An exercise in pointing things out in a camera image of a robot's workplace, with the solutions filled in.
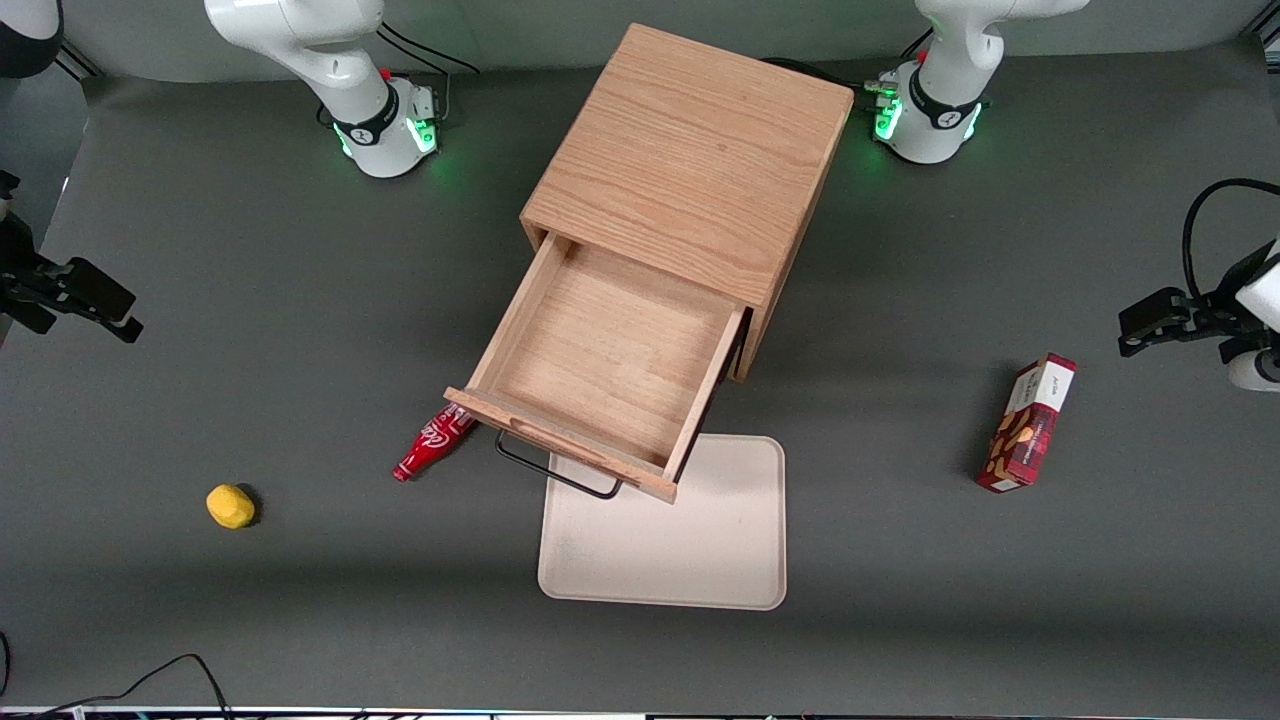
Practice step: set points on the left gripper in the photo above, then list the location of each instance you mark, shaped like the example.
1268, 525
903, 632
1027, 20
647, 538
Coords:
1222, 293

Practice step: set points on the red cola bottle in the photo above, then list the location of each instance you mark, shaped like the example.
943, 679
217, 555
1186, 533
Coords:
430, 448

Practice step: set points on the aluminium frame bar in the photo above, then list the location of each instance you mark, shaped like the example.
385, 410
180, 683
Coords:
80, 65
1268, 40

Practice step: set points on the yellow lemon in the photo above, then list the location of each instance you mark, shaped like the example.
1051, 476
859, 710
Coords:
230, 506

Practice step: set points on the red tartan shortbread box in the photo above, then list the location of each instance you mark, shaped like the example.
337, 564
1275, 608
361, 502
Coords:
1030, 420

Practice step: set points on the oak wooden drawer cabinet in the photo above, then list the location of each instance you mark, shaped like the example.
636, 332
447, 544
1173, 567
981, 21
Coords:
700, 150

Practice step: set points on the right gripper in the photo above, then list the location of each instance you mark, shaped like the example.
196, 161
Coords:
17, 262

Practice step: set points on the beige plastic tray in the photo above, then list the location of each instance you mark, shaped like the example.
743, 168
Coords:
700, 545

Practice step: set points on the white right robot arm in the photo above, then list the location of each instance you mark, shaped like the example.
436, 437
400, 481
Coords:
340, 70

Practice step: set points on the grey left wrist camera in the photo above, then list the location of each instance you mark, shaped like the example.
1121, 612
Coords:
1258, 372

